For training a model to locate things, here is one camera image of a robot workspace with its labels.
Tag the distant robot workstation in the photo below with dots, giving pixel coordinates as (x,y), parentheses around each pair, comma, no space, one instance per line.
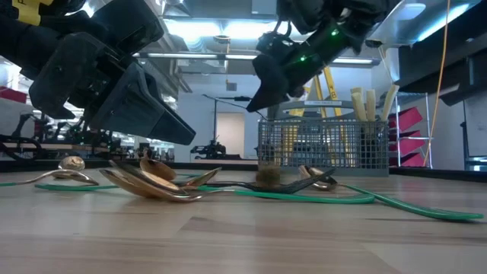
(45,133)

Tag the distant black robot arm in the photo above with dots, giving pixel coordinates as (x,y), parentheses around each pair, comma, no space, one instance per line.
(211,149)

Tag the black camera gantry frame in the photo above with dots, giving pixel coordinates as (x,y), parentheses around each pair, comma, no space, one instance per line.
(215,122)

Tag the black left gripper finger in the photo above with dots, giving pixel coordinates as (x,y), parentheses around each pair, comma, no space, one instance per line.
(133,114)
(160,99)

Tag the pale door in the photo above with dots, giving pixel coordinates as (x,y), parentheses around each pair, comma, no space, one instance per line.
(230,133)

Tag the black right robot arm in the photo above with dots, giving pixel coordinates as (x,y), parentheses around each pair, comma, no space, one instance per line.
(331,23)

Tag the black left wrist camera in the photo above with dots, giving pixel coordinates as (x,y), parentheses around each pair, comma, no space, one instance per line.
(129,26)

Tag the long fluorescent ceiling light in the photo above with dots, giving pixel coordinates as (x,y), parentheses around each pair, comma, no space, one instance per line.
(182,56)

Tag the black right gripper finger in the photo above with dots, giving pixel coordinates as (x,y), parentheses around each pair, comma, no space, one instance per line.
(266,100)

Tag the black framed panel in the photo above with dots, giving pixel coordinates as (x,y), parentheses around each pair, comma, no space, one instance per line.
(462,133)

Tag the red storage bin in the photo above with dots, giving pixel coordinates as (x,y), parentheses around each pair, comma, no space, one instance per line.
(411,144)
(412,161)
(407,120)

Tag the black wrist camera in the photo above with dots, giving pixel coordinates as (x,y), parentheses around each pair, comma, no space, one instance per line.
(277,43)
(129,26)

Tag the black ceiling camera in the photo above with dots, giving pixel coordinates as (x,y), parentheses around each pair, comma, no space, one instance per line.
(373,43)

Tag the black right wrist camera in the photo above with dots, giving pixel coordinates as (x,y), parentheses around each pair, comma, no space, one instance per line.
(277,43)

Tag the grey wall vent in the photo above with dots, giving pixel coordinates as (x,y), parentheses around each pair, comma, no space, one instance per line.
(231,87)

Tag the pile of gold spoons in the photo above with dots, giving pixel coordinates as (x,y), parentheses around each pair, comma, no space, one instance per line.
(152,190)

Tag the round ceiling fixture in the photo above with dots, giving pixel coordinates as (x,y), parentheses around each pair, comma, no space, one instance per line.
(221,39)

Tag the grey plastic cutlery basket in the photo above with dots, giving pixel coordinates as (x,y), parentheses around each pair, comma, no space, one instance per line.
(323,173)

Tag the yellow step ladder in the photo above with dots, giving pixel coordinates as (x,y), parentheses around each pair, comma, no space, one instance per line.
(331,91)

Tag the white metal shelf rack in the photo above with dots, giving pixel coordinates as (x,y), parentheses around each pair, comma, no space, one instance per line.
(428,114)

